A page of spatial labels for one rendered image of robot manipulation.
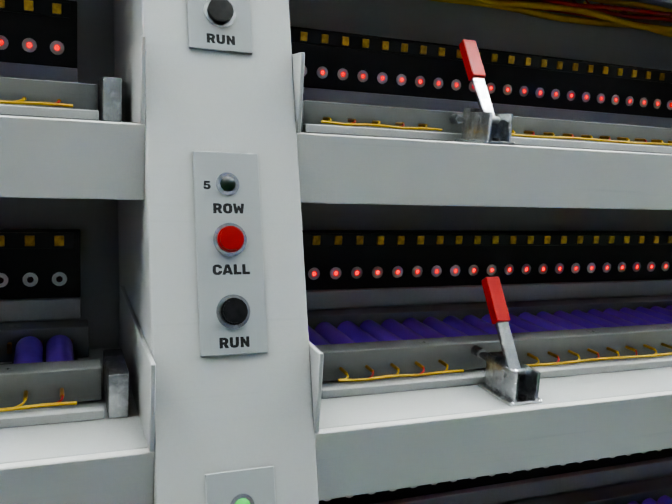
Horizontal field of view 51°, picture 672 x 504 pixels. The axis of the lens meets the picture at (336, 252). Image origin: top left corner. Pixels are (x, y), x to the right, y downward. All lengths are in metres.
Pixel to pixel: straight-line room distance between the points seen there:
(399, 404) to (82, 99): 0.30
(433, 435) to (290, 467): 0.10
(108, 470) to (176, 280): 0.11
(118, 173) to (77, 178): 0.02
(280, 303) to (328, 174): 0.09
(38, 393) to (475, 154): 0.33
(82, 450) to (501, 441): 0.27
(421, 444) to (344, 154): 0.20
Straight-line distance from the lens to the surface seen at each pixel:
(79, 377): 0.47
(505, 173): 0.53
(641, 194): 0.62
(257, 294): 0.42
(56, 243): 0.57
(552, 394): 0.55
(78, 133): 0.43
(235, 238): 0.42
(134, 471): 0.42
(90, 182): 0.43
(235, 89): 0.45
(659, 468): 0.83
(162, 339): 0.41
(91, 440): 0.43
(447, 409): 0.49
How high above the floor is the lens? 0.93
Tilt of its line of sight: 8 degrees up
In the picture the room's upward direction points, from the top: 4 degrees counter-clockwise
